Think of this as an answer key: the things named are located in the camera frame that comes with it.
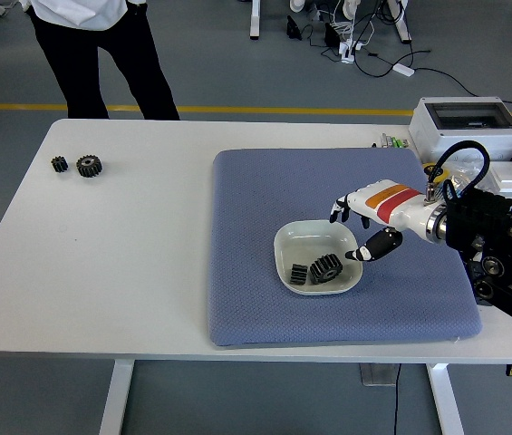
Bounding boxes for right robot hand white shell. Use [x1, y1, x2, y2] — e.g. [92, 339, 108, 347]
[329, 179, 434, 263]

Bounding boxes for large black gear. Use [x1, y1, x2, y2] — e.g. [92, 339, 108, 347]
[75, 154, 104, 179]
[308, 253, 344, 285]

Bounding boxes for yellow black tape measure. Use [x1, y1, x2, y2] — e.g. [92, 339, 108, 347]
[421, 161, 449, 187]

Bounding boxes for white square dish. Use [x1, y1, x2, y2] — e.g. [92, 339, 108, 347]
[273, 219, 364, 297]

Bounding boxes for blue-grey textured mat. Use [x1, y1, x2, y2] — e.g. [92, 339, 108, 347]
[207, 147, 484, 349]

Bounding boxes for white power strip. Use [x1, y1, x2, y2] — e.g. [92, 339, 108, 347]
[337, 38, 366, 63]

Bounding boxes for grey metal floor plate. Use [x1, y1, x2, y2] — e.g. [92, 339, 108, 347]
[358, 363, 398, 388]

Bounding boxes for white background desk leg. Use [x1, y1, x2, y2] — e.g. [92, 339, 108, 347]
[385, 0, 413, 44]
[249, 0, 264, 40]

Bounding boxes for white table leg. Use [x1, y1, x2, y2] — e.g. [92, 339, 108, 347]
[99, 361, 135, 435]
[425, 363, 465, 435]

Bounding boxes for person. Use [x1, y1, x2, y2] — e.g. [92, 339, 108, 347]
[24, 0, 181, 121]

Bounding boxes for grey electrical enclosure box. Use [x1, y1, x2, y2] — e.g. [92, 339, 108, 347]
[408, 95, 512, 163]

